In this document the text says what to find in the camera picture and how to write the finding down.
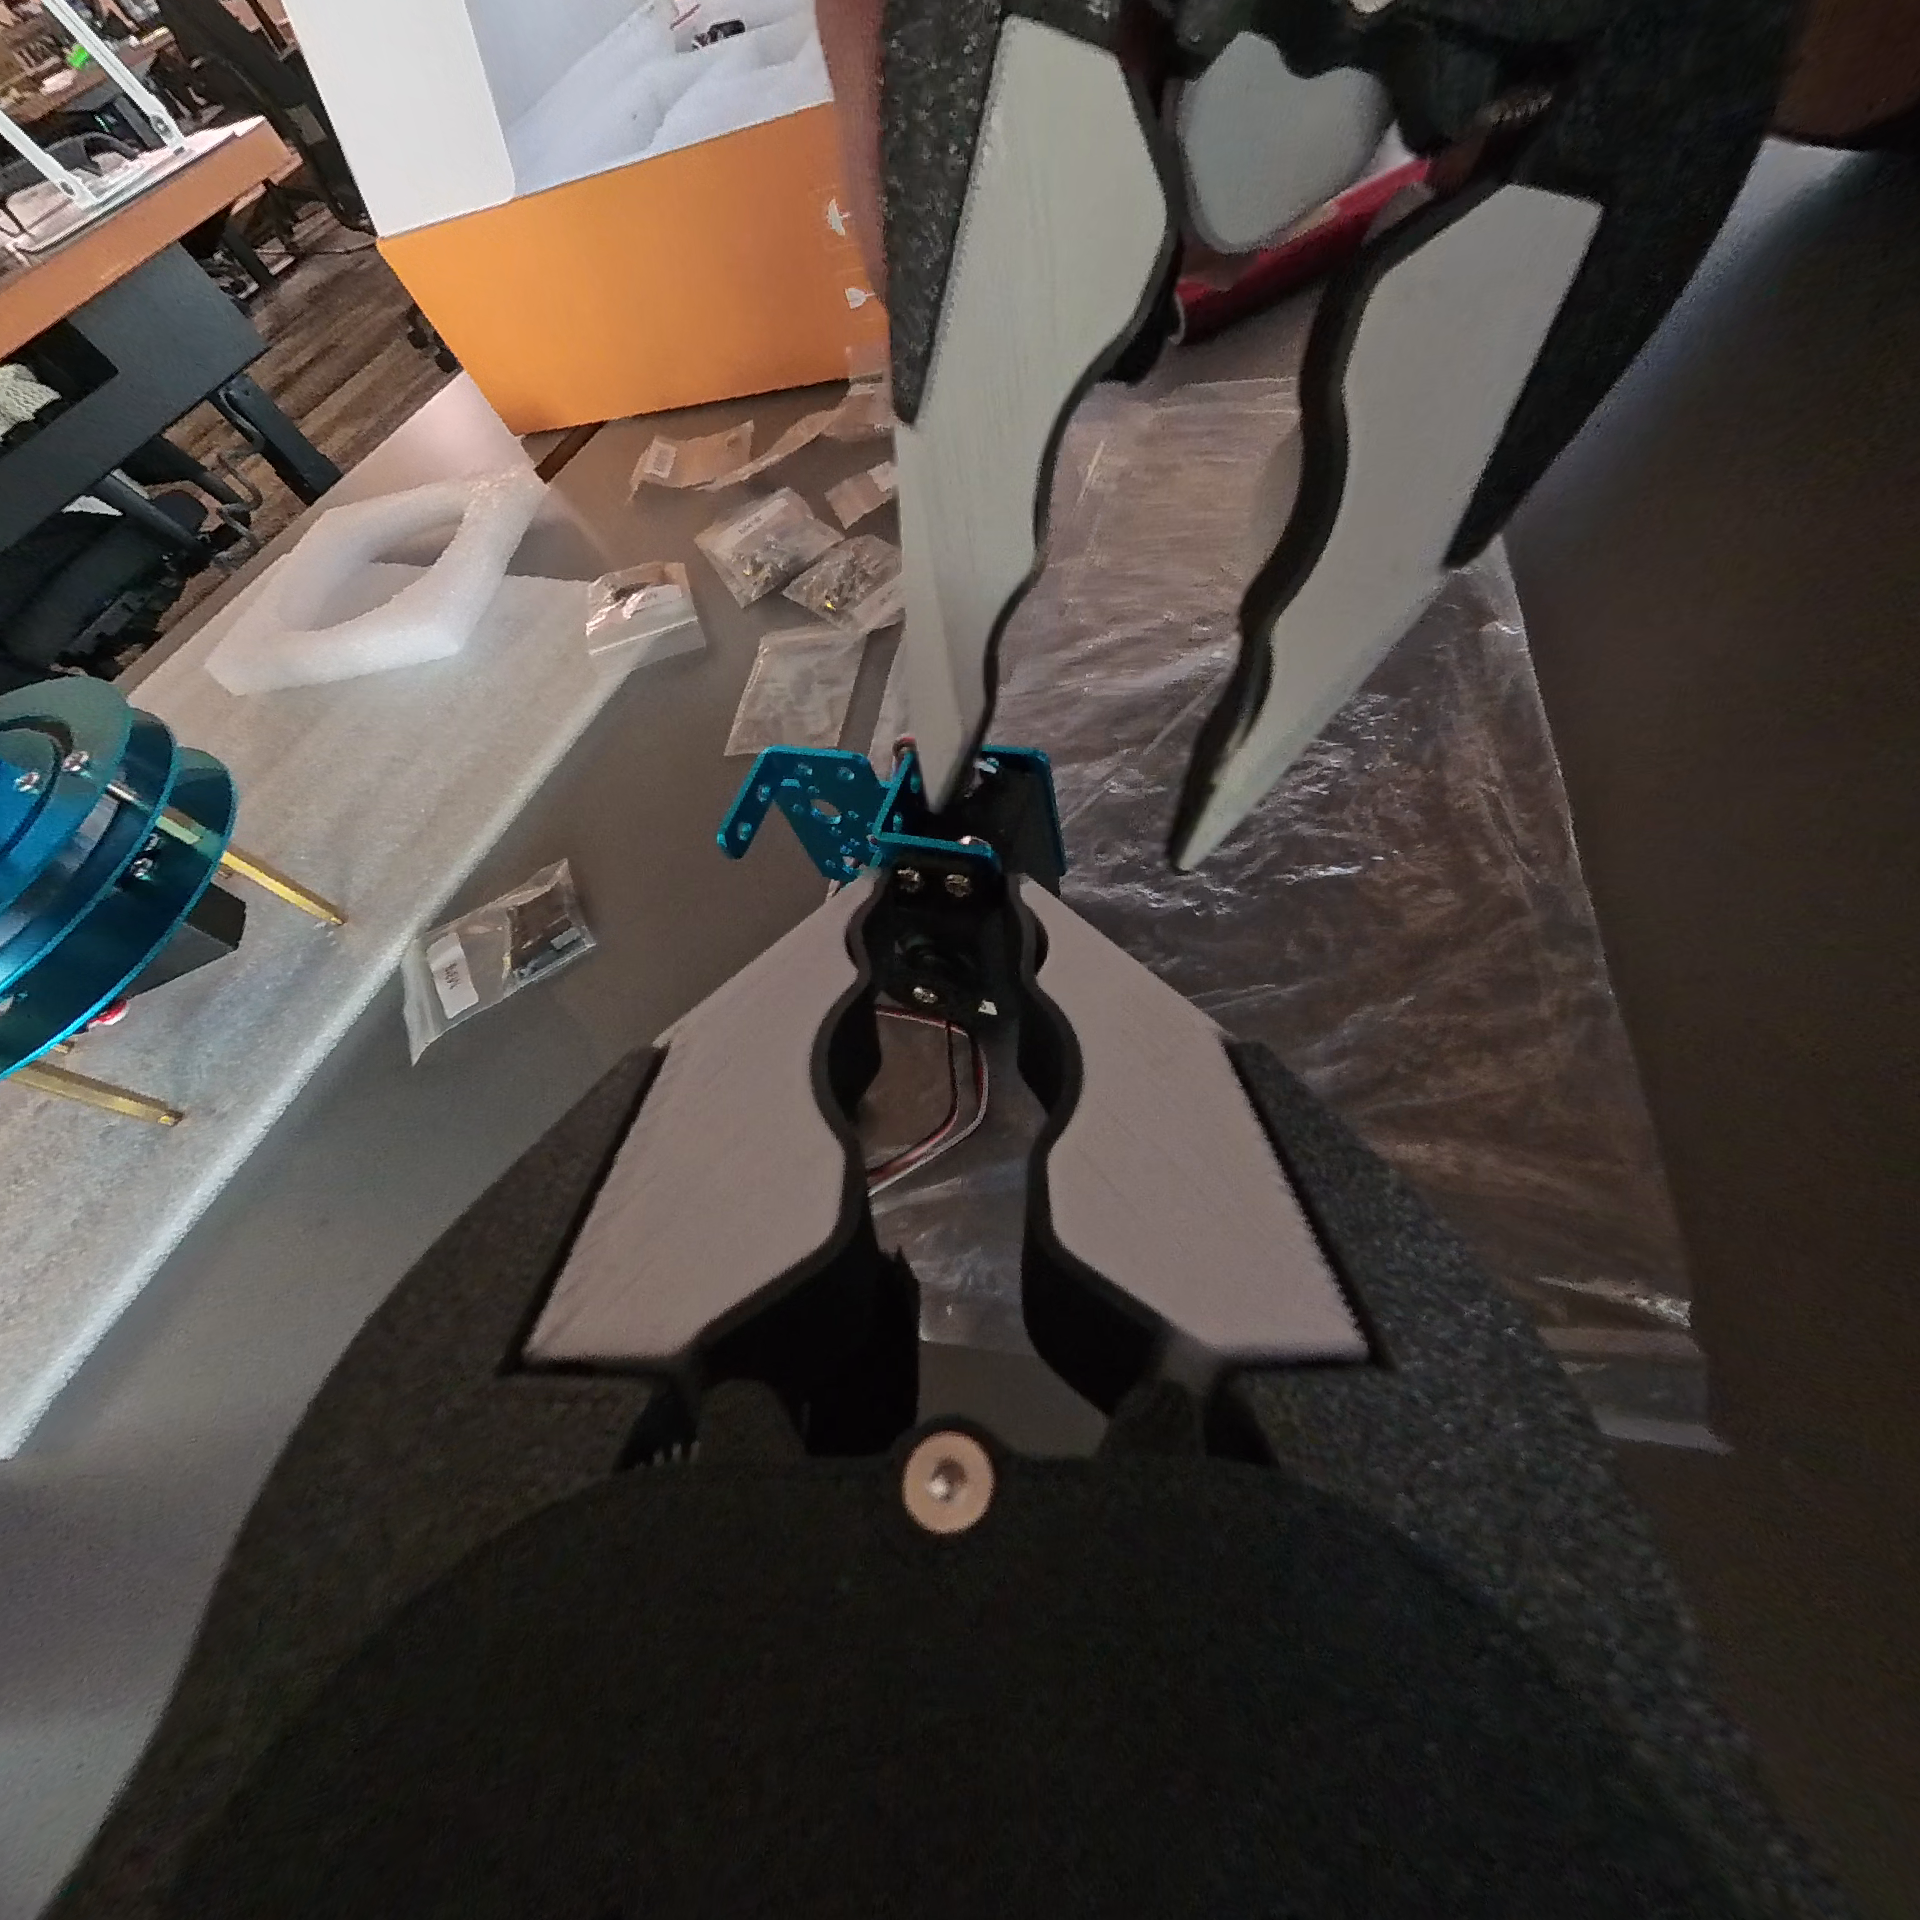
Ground blue bracket with black servo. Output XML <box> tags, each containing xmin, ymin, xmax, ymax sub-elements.
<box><xmin>713</xmin><ymin>743</ymin><xmax>1071</xmax><ymax>1026</ymax></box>

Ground black office chair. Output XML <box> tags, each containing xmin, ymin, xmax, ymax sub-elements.
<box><xmin>0</xmin><ymin>480</ymin><xmax>250</xmax><ymax>672</ymax></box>

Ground white foam frame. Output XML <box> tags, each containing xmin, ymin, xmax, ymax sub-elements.
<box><xmin>204</xmin><ymin>472</ymin><xmax>543</xmax><ymax>697</ymax></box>

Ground orange cardboard box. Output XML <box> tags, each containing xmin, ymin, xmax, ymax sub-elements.
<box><xmin>285</xmin><ymin>0</ymin><xmax>902</xmax><ymax>439</ymax></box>

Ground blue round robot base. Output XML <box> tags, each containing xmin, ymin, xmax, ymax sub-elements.
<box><xmin>0</xmin><ymin>675</ymin><xmax>348</xmax><ymax>1130</ymax></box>

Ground scattered small screw bags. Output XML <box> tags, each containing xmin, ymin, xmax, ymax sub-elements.
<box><xmin>584</xmin><ymin>374</ymin><xmax>906</xmax><ymax>761</ymax></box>

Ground small bag of black parts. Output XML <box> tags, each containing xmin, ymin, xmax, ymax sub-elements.
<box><xmin>402</xmin><ymin>858</ymin><xmax>602</xmax><ymax>1069</ymax></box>

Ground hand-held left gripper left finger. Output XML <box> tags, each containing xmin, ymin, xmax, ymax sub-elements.
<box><xmin>511</xmin><ymin>882</ymin><xmax>880</xmax><ymax>1374</ymax></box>

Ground large clear plastic bag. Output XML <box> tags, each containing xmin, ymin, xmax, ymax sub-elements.
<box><xmin>885</xmin><ymin>344</ymin><xmax>1728</xmax><ymax>1452</ymax></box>

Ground white foam sheet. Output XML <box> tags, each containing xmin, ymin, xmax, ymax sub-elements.
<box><xmin>0</xmin><ymin>382</ymin><xmax>711</xmax><ymax>1461</ymax></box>

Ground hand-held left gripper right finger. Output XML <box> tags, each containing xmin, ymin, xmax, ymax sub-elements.
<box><xmin>1012</xmin><ymin>877</ymin><xmax>1381</xmax><ymax>1371</ymax></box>

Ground dark background desk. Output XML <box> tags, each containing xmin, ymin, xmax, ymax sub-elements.
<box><xmin>0</xmin><ymin>241</ymin><xmax>348</xmax><ymax>560</ymax></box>

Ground person's right hand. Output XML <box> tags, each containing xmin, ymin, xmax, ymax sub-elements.
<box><xmin>825</xmin><ymin>0</ymin><xmax>888</xmax><ymax>231</ymax></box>

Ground grey desk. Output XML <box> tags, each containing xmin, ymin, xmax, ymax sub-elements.
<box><xmin>0</xmin><ymin>134</ymin><xmax>1920</xmax><ymax>1920</ymax></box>

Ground wooden background table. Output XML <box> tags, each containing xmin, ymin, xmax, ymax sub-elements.
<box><xmin>0</xmin><ymin>117</ymin><xmax>290</xmax><ymax>366</ymax></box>

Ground red white box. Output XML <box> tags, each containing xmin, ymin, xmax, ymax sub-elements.
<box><xmin>1174</xmin><ymin>151</ymin><xmax>1434</xmax><ymax>351</ymax></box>

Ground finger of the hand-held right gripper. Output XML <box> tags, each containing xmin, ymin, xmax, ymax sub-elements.
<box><xmin>895</xmin><ymin>15</ymin><xmax>1181</xmax><ymax>817</ymax></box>
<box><xmin>1171</xmin><ymin>183</ymin><xmax>1608</xmax><ymax>877</ymax></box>

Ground white foam box insert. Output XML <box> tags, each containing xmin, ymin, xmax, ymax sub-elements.
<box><xmin>502</xmin><ymin>0</ymin><xmax>838</xmax><ymax>200</ymax></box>

